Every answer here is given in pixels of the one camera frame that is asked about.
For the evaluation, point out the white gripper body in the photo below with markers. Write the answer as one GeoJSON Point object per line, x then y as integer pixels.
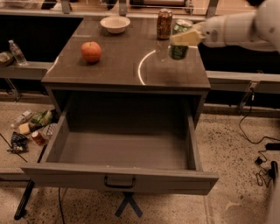
{"type": "Point", "coordinates": [213, 32]}

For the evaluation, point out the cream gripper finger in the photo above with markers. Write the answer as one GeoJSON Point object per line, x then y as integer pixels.
{"type": "Point", "coordinates": [188, 38]}
{"type": "Point", "coordinates": [198, 26]}

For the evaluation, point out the green soda can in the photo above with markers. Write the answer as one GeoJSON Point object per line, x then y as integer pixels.
{"type": "Point", "coordinates": [178, 52]}

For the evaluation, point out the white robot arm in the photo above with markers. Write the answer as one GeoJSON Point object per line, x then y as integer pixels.
{"type": "Point", "coordinates": [256, 30]}

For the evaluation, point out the brown patterned can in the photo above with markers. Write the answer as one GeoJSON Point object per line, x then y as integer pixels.
{"type": "Point", "coordinates": [164, 22]}

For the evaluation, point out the grey drawer cabinet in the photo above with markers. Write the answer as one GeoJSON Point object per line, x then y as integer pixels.
{"type": "Point", "coordinates": [133, 61]}

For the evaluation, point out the open grey top drawer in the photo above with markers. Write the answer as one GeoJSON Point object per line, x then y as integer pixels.
{"type": "Point", "coordinates": [150, 139]}

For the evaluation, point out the red soda can on floor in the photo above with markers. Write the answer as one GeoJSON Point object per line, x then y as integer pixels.
{"type": "Point", "coordinates": [38, 138]}

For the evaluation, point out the white ceramic bowl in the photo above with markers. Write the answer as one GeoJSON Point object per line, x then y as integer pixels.
{"type": "Point", "coordinates": [115, 24]}

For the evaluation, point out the red apple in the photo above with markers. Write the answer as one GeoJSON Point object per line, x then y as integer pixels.
{"type": "Point", "coordinates": [91, 51]}

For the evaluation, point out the black pole right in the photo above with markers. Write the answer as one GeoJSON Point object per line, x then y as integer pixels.
{"type": "Point", "coordinates": [273, 171]}

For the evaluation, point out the clear blister pack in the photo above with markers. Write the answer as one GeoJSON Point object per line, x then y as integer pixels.
{"type": "Point", "coordinates": [49, 129]}

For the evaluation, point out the green chip bag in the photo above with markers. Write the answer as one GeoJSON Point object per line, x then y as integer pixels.
{"type": "Point", "coordinates": [42, 118]}

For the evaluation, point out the clear plastic water bottle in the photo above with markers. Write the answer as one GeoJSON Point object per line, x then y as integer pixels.
{"type": "Point", "coordinates": [17, 53]}

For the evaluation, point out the small bottle on floor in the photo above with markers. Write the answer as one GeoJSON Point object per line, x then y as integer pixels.
{"type": "Point", "coordinates": [21, 119]}

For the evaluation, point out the bowl on left shelf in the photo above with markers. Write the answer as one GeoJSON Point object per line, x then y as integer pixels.
{"type": "Point", "coordinates": [6, 59]}

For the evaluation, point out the yellow sponge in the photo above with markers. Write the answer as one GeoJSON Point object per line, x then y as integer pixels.
{"type": "Point", "coordinates": [24, 129]}

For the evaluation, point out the dark blue snack bag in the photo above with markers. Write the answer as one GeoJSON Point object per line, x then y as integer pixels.
{"type": "Point", "coordinates": [18, 143]}

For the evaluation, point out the black stand leg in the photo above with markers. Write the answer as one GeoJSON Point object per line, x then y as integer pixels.
{"type": "Point", "coordinates": [24, 200]}

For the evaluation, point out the black drawer handle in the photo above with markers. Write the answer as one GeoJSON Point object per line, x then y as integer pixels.
{"type": "Point", "coordinates": [119, 183]}

